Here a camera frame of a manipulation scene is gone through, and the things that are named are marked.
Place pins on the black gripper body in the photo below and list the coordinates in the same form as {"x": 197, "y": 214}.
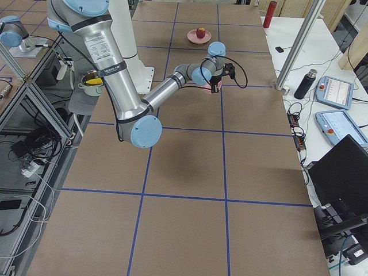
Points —
{"x": 215, "y": 80}

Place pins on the pink bowl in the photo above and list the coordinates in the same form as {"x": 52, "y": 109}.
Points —
{"x": 206, "y": 88}

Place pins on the red yellow apple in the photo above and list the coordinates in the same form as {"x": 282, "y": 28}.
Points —
{"x": 200, "y": 33}

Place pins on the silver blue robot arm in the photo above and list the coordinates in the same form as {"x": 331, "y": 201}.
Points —
{"x": 18, "y": 40}
{"x": 93, "y": 22}

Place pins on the pink plate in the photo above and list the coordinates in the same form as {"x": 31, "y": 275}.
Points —
{"x": 191, "y": 36}

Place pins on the small black device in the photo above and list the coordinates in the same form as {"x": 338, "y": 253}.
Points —
{"x": 279, "y": 49}

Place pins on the black orange adapter box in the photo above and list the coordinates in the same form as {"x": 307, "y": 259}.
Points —
{"x": 293, "y": 120}

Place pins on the black thermos bottle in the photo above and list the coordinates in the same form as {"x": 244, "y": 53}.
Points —
{"x": 305, "y": 84}

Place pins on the red thermos bottle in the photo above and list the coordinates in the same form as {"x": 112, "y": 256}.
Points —
{"x": 269, "y": 14}

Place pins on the white enamel pot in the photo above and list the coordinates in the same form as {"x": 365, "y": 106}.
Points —
{"x": 91, "y": 84}

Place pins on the upper teach pendant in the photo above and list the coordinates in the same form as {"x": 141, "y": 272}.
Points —
{"x": 334, "y": 92}

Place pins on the teach pendant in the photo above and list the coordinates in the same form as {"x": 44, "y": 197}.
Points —
{"x": 334, "y": 92}
{"x": 337, "y": 124}

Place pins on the lower teach pendant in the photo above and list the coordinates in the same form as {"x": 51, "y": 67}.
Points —
{"x": 337, "y": 124}

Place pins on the black monitor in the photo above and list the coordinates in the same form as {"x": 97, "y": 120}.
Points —
{"x": 340, "y": 178}

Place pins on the white power adapter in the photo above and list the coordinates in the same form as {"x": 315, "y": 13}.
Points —
{"x": 30, "y": 170}

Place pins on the aluminium frame post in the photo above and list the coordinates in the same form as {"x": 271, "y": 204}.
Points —
{"x": 299, "y": 41}

